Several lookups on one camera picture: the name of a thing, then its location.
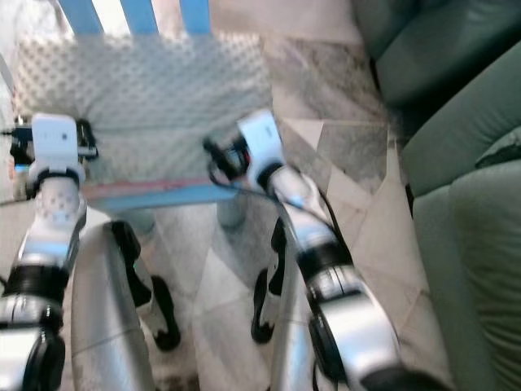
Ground dark green sofa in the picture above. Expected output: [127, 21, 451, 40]
[352, 0, 521, 391]

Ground white dotted pillow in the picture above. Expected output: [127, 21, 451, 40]
[11, 35, 274, 187]

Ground silver robot leg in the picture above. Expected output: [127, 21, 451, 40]
[68, 208, 182, 391]
[251, 217, 322, 391]

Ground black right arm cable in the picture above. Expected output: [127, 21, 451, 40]
[228, 171, 348, 245]

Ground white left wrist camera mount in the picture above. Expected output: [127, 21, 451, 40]
[32, 113, 81, 169]

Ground light blue wooden chair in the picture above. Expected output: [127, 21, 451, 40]
[59, 0, 247, 231]

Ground silver right robot leg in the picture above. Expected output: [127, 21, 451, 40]
[251, 217, 322, 391]

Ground silver left robot leg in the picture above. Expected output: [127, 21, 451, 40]
[68, 208, 182, 391]

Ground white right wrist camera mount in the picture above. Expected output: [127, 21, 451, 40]
[238, 109, 287, 168]

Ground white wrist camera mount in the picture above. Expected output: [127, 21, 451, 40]
[32, 113, 81, 169]
[238, 109, 287, 168]

